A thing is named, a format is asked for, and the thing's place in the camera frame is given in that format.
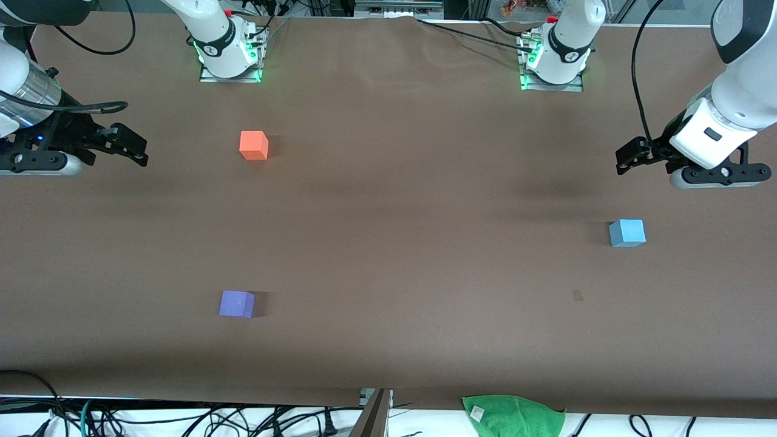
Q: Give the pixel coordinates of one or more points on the orange foam block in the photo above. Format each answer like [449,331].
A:
[253,145]

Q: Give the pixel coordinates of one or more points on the grey metal post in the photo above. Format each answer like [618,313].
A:
[371,419]

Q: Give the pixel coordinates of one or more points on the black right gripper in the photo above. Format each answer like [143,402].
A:
[71,136]

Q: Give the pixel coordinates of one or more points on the brown table cover sheet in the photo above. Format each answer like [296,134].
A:
[388,243]

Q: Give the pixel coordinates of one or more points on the green microfibre cloth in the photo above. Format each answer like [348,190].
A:
[516,419]

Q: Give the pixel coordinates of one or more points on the grey metal device box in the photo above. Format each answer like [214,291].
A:
[397,7]

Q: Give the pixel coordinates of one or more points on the light blue foam block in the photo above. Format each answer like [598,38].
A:
[627,233]

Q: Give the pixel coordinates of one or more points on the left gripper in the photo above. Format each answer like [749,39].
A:
[660,147]

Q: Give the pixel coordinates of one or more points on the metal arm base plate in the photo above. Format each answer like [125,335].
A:
[573,87]
[209,77]

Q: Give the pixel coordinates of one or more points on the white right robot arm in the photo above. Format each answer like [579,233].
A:
[212,27]

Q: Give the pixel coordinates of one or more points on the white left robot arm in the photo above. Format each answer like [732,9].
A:
[570,36]

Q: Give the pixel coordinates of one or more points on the purple foam block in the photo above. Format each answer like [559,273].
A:
[235,304]

